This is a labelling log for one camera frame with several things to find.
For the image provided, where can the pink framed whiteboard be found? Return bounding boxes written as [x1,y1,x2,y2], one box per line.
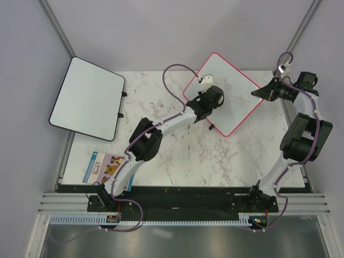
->
[198,53,262,137]

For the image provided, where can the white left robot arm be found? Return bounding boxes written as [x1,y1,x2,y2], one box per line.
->
[97,85,224,211]

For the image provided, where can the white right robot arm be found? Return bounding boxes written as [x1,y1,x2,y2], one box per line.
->
[246,71,333,212]

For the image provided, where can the black framed whiteboard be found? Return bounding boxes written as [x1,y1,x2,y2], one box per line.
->
[48,57,126,141]

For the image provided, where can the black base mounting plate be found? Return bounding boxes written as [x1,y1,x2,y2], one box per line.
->
[87,186,278,221]

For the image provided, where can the dog picture book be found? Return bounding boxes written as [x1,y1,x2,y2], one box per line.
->
[82,152,136,196]

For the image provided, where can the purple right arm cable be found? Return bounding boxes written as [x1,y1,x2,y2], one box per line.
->
[248,52,320,234]

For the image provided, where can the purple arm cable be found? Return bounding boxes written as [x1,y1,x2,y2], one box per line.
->
[49,63,202,244]
[248,52,320,234]

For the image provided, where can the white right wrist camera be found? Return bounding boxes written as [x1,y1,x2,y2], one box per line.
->
[278,62,290,77]

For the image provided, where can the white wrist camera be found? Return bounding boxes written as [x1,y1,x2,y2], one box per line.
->
[198,74,213,87]
[278,62,290,77]

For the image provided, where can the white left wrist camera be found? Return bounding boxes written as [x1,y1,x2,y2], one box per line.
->
[198,74,213,87]

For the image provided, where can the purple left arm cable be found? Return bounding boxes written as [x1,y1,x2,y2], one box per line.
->
[49,63,202,244]

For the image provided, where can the light blue cable duct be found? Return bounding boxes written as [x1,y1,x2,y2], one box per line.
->
[49,214,252,226]

